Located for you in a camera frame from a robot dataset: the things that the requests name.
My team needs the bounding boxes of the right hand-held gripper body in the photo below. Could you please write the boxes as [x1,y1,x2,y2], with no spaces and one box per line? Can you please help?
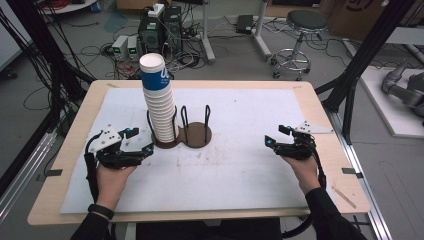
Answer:
[276,120,335,161]

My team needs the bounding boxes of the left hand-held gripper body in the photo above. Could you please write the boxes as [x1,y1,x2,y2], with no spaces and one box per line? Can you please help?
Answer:
[88,124,135,170]

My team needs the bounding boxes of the stack of paper cups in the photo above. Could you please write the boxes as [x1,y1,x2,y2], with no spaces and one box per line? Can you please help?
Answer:
[139,52,179,144]

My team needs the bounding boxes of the brown cup holder with wire loops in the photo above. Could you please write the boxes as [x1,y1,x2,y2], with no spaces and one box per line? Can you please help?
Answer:
[146,104,213,150]

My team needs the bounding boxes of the person's right hand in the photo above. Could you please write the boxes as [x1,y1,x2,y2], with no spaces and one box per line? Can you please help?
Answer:
[281,155,322,196]

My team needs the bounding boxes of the person's left hand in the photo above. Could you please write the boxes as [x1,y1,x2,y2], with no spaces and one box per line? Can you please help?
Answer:
[96,164,138,211]

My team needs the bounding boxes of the black tape strip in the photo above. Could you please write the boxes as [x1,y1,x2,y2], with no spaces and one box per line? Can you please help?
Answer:
[35,168,64,183]
[341,167,365,180]

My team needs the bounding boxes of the white foam mat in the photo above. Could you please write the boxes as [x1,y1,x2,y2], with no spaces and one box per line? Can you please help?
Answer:
[60,87,336,215]

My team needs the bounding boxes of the black wristband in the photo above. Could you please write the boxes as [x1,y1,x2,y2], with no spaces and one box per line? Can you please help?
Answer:
[87,203,116,221]

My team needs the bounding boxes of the grey bench power supply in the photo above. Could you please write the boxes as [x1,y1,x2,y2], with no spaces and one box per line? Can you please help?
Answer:
[111,34,130,62]
[127,35,140,62]

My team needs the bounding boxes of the white platform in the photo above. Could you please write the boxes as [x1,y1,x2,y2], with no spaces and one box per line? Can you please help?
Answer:
[359,65,424,139]

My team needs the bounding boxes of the person's dark trousers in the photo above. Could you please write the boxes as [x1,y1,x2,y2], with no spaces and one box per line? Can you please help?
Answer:
[135,217,283,240]

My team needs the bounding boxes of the black computer tower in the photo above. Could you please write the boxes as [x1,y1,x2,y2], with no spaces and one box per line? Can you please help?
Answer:
[137,12,166,62]
[163,5,184,55]

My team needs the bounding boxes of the white desk leg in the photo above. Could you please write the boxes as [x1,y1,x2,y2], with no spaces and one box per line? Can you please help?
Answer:
[199,0,217,65]
[251,0,273,62]

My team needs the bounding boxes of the black round stool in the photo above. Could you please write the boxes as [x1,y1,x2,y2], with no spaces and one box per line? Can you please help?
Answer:
[270,9,330,82]

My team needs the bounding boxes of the flat black box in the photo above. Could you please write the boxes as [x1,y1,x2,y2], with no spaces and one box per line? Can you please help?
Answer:
[235,14,255,35]

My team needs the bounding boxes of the white power strip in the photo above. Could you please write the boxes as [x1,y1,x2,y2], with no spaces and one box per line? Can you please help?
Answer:
[147,3,166,19]

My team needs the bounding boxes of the brown cardboard box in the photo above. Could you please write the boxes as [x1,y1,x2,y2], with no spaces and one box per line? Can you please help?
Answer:
[327,0,424,42]

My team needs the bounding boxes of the white round table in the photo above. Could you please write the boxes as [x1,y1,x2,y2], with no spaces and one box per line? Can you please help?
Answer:
[40,0,98,15]

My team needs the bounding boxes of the right hand-held gripper black cable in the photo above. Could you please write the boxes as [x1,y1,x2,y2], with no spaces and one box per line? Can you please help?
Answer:
[281,139,328,240]

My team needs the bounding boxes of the hand-held gripper black cable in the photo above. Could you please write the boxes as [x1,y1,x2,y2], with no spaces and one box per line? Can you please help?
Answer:
[281,139,328,240]
[83,130,104,204]

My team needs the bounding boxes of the left hand-held gripper black cable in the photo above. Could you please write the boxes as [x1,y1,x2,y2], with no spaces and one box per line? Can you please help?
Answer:
[83,130,104,204]

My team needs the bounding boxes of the aluminium rail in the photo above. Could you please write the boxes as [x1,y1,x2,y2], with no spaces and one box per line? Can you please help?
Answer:
[0,131,58,222]
[325,109,394,240]

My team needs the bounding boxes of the black frame with cable bundle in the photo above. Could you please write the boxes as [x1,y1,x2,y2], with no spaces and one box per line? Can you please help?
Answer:
[0,0,96,198]

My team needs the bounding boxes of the black metal frame strut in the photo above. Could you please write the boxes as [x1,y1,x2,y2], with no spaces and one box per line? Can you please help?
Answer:
[314,0,418,145]

